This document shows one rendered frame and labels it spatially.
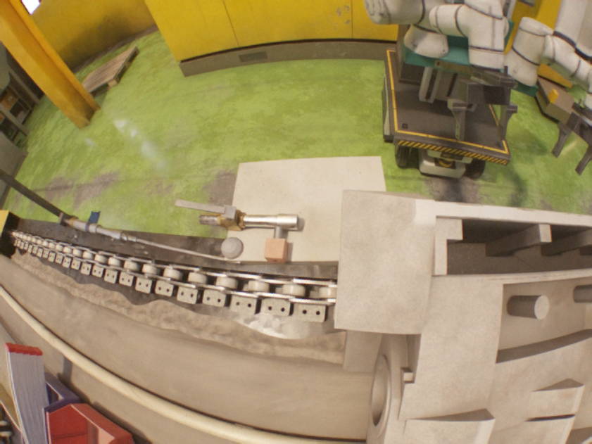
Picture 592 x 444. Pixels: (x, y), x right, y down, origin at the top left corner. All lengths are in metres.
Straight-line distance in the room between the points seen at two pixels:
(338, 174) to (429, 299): 0.31
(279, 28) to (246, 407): 2.35
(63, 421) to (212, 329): 0.50
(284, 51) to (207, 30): 0.73
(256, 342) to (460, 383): 0.34
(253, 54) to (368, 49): 1.03
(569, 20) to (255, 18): 2.08
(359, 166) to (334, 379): 0.40
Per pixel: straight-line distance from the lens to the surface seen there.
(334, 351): 0.46
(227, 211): 0.44
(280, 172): 0.52
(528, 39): 1.24
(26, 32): 3.72
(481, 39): 0.63
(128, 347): 0.65
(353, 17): 2.26
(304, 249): 0.43
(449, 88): 1.53
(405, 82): 1.60
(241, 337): 0.49
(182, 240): 0.56
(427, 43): 1.09
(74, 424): 0.80
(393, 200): 0.26
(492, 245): 0.41
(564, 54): 0.97
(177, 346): 0.56
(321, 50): 2.39
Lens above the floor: 1.21
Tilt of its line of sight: 65 degrees down
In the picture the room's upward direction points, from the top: 20 degrees counter-clockwise
